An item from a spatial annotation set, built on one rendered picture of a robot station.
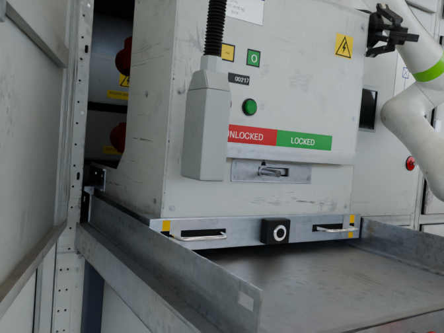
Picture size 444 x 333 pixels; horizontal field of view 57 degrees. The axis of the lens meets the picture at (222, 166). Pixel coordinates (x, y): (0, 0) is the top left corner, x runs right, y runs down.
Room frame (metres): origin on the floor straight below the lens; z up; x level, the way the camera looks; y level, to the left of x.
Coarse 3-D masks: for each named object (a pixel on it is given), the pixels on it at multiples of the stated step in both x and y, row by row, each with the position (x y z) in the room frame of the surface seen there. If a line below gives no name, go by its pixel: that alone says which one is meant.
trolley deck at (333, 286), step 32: (96, 256) 0.82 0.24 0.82; (128, 256) 0.74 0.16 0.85; (224, 256) 0.79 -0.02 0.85; (256, 256) 0.81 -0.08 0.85; (288, 256) 0.83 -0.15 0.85; (320, 256) 0.85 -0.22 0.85; (352, 256) 0.88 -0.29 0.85; (128, 288) 0.66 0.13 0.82; (160, 288) 0.59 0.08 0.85; (288, 288) 0.64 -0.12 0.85; (320, 288) 0.65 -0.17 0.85; (352, 288) 0.66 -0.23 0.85; (384, 288) 0.68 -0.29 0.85; (416, 288) 0.69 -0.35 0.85; (160, 320) 0.55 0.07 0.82; (192, 320) 0.49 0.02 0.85; (288, 320) 0.52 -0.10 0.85; (320, 320) 0.52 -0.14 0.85; (352, 320) 0.53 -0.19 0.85; (384, 320) 0.54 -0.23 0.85; (416, 320) 0.57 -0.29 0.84
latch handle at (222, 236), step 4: (220, 232) 0.77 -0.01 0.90; (172, 236) 0.71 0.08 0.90; (176, 236) 0.71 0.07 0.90; (208, 236) 0.72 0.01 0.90; (212, 236) 0.73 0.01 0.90; (216, 236) 0.73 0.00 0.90; (220, 236) 0.74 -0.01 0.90; (224, 236) 0.74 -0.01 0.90; (180, 240) 0.70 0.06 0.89; (184, 240) 0.70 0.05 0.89; (188, 240) 0.70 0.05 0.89; (192, 240) 0.70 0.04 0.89; (196, 240) 0.71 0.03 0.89; (200, 240) 0.71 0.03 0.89; (204, 240) 0.72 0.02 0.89
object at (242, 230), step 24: (144, 216) 0.73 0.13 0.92; (216, 216) 0.78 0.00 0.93; (240, 216) 0.81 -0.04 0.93; (264, 216) 0.83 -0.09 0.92; (288, 216) 0.87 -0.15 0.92; (312, 216) 0.90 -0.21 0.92; (336, 216) 0.94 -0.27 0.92; (360, 216) 0.99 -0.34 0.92; (216, 240) 0.77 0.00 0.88; (240, 240) 0.80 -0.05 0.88; (312, 240) 0.91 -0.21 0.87
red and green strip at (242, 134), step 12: (240, 132) 0.81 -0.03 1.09; (252, 132) 0.82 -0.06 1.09; (264, 132) 0.84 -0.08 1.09; (276, 132) 0.85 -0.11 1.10; (288, 132) 0.87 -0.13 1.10; (300, 132) 0.89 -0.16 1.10; (264, 144) 0.84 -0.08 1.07; (276, 144) 0.85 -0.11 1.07; (288, 144) 0.87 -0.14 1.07; (300, 144) 0.89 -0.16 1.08; (312, 144) 0.91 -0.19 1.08; (324, 144) 0.93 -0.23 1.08
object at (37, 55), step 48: (0, 0) 0.42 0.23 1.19; (48, 0) 0.76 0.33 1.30; (0, 48) 0.50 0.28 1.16; (48, 48) 0.70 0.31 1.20; (0, 96) 0.51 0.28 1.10; (48, 96) 0.81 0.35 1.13; (0, 144) 0.52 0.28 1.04; (48, 144) 0.83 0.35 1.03; (0, 192) 0.53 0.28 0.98; (48, 192) 0.86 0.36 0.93; (0, 240) 0.54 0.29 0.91; (48, 240) 0.82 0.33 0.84; (0, 288) 0.55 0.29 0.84
